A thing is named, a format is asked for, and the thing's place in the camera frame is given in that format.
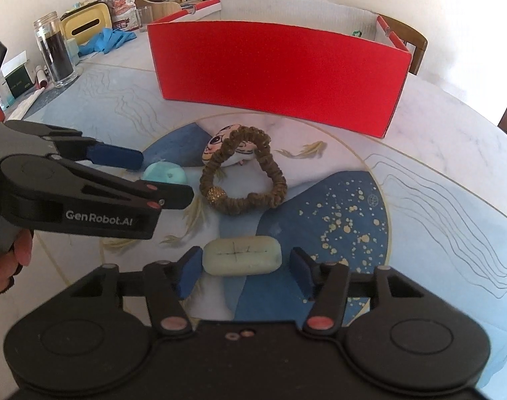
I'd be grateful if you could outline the white tube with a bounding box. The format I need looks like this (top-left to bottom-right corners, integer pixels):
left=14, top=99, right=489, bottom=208
left=0, top=79, right=16, bottom=111

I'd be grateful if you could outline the pale green soap bar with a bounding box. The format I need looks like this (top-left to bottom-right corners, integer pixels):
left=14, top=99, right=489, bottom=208
left=202, top=235, right=282, bottom=276

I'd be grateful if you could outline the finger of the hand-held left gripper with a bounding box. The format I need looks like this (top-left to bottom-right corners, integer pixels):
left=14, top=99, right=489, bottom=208
left=5, top=120, right=145, bottom=172
left=64, top=159, right=194, bottom=212

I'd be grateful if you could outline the red cardboard box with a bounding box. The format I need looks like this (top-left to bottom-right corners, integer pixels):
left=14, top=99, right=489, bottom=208
left=147, top=0, right=413, bottom=139

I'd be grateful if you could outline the wooden chair with slatted back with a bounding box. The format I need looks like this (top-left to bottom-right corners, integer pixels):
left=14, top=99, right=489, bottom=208
left=378, top=14, right=428, bottom=76

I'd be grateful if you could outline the brown hair scrunchie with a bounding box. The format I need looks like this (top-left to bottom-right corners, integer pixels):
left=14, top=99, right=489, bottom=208
left=199, top=126, right=288, bottom=216

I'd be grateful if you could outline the white box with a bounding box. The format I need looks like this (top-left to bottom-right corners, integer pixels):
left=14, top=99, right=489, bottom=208
left=1, top=50, right=29, bottom=76

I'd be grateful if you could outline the blue cloth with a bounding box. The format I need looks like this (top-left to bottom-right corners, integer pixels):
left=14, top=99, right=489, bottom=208
left=77, top=27, right=136, bottom=56

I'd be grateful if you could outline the person's left hand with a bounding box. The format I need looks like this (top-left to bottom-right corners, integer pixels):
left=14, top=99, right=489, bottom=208
left=0, top=231, right=33, bottom=294

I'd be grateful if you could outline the dark green box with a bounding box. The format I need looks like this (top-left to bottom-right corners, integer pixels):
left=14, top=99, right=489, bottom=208
left=5, top=64, right=33, bottom=96

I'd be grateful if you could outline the glass jar with dark contents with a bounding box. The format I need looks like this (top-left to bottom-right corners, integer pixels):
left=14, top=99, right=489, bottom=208
left=32, top=10, right=79, bottom=89

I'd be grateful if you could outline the clear drinking glass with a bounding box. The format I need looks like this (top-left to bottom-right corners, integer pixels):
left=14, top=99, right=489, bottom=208
left=134, top=6, right=154, bottom=33

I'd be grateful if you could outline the teal round sponge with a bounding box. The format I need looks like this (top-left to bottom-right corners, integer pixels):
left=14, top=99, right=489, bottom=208
left=142, top=160, right=189, bottom=185

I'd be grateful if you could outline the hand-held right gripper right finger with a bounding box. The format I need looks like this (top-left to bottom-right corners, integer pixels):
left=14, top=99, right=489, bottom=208
left=290, top=248, right=435, bottom=336

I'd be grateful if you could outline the face printed plush toy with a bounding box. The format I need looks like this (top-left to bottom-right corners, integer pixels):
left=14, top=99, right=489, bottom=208
left=201, top=124, right=258, bottom=167

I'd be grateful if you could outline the yellow tissue box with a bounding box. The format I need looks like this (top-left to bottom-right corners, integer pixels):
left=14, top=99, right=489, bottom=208
left=61, top=2, right=112, bottom=46

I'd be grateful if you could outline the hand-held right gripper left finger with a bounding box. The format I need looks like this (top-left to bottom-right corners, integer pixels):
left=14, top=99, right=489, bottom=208
left=70, top=247, right=204, bottom=336

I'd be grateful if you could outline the white paper booklet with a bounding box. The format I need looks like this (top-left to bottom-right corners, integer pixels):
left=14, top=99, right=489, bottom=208
left=5, top=87, right=58, bottom=121

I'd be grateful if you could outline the pale green small box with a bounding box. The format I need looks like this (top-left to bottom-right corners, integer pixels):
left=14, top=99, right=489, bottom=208
left=66, top=37, right=81, bottom=65

